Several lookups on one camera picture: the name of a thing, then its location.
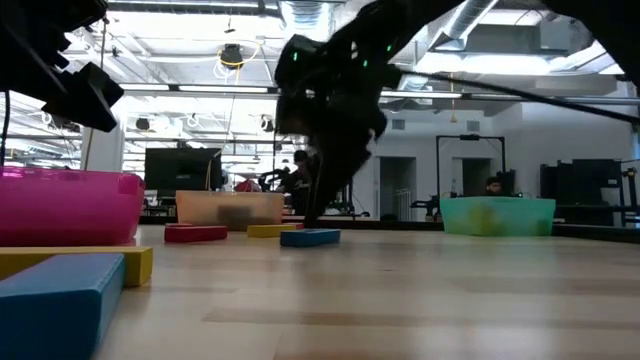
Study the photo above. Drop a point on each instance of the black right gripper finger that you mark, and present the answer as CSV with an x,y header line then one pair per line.
x,y
313,200
345,165

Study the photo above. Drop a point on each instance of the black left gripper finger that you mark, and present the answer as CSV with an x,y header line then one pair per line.
x,y
80,107
102,87

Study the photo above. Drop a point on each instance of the blue rectangular block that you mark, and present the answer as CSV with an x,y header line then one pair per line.
x,y
50,310
310,238

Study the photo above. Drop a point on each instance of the yellow rectangular block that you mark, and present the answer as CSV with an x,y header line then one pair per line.
x,y
135,265
270,231

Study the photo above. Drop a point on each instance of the red plastic bin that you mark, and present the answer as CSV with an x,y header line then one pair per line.
x,y
65,210

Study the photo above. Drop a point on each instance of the yellow cube block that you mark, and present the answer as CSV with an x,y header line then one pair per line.
x,y
482,220

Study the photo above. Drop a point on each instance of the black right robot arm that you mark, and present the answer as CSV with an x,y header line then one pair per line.
x,y
400,20

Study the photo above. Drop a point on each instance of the black background robot arm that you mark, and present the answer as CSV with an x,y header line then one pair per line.
x,y
425,204
348,200
272,176

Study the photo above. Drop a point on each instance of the person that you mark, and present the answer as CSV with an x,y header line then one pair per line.
x,y
300,185
494,186

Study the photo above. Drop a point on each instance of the linear ceiling light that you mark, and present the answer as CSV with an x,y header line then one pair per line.
x,y
225,89
145,87
425,94

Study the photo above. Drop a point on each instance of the grey door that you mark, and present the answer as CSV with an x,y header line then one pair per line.
x,y
387,190
475,177

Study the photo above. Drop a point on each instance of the white pillar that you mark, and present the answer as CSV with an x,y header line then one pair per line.
x,y
107,150

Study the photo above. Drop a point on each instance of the black ceiling spotlight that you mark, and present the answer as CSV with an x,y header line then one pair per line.
x,y
143,124
266,125

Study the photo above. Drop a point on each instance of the red rounded object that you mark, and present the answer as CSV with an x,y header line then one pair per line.
x,y
248,186

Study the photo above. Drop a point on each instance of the orange plastic bin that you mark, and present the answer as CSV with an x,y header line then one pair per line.
x,y
200,210

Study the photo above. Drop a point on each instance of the black monitor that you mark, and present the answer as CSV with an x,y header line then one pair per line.
x,y
182,170

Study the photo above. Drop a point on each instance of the green plastic bin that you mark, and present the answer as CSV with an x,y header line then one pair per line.
x,y
525,217

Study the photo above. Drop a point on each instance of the black equipment rack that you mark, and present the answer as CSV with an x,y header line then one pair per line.
x,y
580,180

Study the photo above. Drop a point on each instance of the wall vent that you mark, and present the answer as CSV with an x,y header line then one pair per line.
x,y
398,125
473,125

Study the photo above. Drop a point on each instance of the wide silver ceiling duct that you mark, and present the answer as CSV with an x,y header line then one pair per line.
x,y
310,12

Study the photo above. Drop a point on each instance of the black station frame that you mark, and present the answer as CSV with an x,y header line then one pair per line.
x,y
470,137

